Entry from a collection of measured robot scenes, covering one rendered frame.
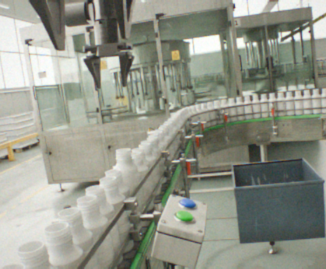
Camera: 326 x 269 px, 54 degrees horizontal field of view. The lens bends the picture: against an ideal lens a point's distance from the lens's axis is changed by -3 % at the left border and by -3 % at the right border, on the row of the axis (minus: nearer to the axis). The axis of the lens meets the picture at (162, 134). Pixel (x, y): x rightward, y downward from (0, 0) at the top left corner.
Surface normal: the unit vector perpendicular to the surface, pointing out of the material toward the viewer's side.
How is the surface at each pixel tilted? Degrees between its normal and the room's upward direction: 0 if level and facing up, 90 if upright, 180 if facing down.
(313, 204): 90
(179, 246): 90
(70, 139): 90
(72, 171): 89
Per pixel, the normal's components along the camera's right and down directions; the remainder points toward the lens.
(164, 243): -0.17, 0.18
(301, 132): -0.46, 0.20
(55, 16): -0.21, -0.20
